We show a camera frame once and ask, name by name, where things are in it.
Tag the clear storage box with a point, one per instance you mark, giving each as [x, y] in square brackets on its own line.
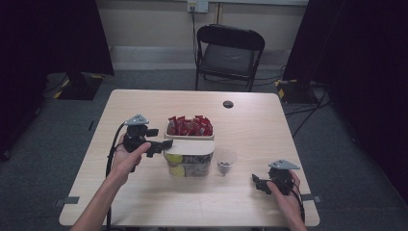
[189, 165]

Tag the dark curtain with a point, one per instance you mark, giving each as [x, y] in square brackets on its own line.
[48, 48]
[362, 64]

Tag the grey packets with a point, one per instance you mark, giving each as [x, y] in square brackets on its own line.
[197, 166]

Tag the black folding chair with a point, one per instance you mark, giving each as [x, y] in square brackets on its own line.
[229, 54]

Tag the thin wall pipe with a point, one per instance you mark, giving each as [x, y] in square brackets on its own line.
[218, 12]

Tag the yellow packet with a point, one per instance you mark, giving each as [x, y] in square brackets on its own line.
[173, 158]
[177, 171]

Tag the grey tape strip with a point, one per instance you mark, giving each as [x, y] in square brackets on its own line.
[310, 197]
[67, 200]

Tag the white wall outlet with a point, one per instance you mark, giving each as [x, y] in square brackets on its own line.
[198, 5]

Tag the clear plastic cup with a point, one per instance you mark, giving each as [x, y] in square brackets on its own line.
[227, 171]

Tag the person's left hand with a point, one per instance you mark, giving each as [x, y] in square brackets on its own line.
[126, 163]

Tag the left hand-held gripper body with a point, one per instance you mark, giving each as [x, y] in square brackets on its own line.
[136, 139]

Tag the dark granules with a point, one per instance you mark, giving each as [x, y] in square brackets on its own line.
[224, 164]

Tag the person's right hand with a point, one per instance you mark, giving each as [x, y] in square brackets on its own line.
[287, 203]

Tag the pile of red packets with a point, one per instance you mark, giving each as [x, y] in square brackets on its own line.
[191, 126]

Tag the white open box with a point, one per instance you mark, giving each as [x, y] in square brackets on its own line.
[189, 137]

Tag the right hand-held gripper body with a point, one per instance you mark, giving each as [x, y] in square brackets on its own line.
[281, 179]

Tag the striped-tape stand base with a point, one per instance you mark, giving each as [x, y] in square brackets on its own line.
[293, 91]
[80, 86]

